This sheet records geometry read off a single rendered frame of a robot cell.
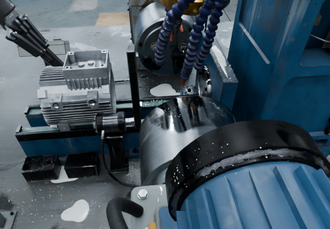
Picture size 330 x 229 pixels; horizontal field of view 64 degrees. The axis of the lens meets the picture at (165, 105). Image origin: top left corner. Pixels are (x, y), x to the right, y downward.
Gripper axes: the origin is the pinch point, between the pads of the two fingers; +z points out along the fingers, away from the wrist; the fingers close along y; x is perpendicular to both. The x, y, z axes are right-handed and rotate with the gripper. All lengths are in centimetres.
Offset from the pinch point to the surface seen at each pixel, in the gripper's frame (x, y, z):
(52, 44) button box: 6.6, 17.8, 1.5
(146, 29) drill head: -26.4, 15.1, 14.1
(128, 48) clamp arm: -28.1, -19.8, 0.8
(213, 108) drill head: -39, -31, 18
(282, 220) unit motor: -44, -65, -2
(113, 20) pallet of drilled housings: 52, 246, 81
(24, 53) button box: 16.8, 16.8, -1.8
